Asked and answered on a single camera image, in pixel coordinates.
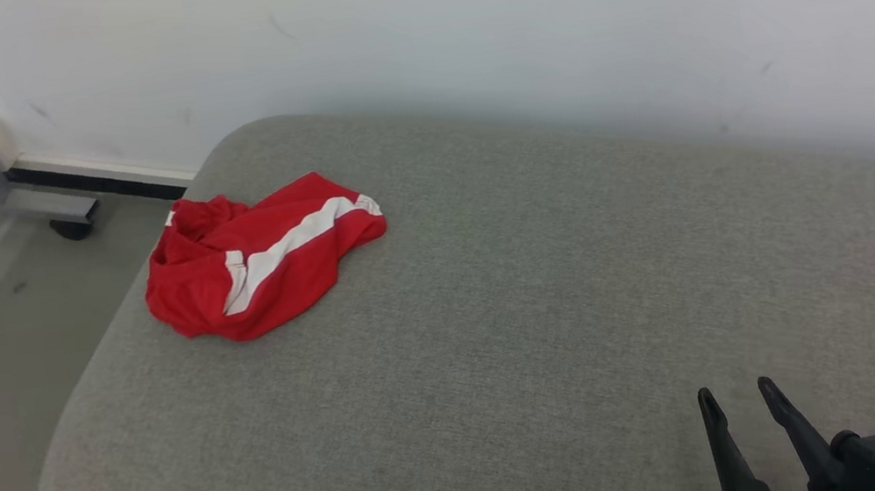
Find red shorts with white stripe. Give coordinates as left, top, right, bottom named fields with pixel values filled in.
left=129, top=161, right=402, bottom=357

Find black caster wheel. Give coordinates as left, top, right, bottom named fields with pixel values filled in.
left=49, top=213, right=96, bottom=246

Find white skirting board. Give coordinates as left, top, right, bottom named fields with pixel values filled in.
left=0, top=75, right=201, bottom=231

